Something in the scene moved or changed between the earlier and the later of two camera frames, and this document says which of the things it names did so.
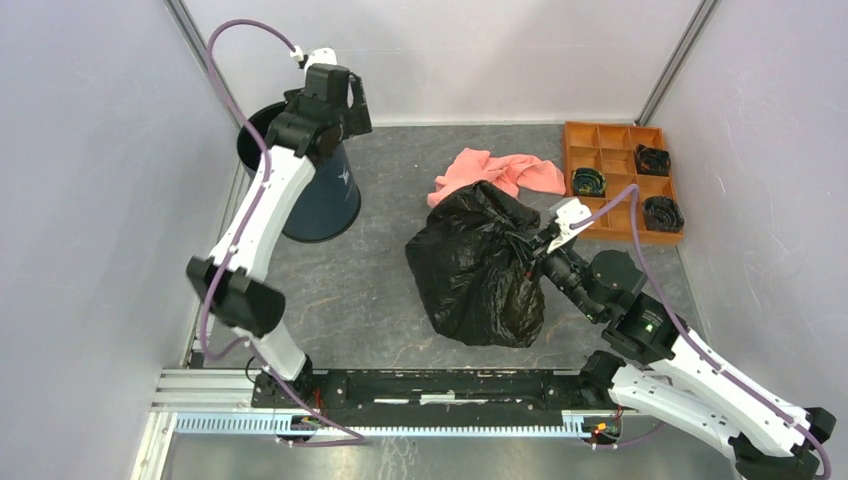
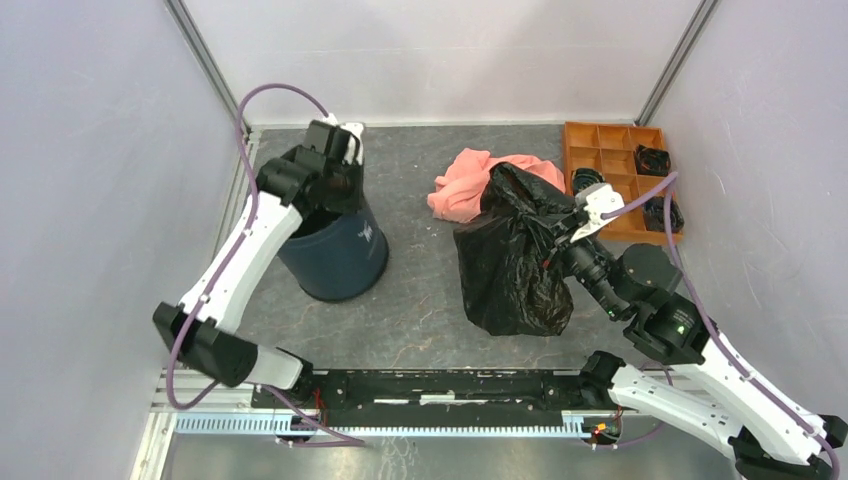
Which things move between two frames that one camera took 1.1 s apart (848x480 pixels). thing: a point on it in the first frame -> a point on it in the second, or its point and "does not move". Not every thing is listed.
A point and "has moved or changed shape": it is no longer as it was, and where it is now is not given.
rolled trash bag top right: x=652 y=161 does not move
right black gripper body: x=543 y=239 -> x=563 y=250
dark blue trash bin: x=325 y=202 has moved or changed shape
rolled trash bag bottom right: x=662 y=213 does not move
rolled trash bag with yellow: x=588 y=182 does not move
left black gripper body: x=354 y=121 -> x=347 y=191
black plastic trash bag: x=472 y=257 has moved or changed shape
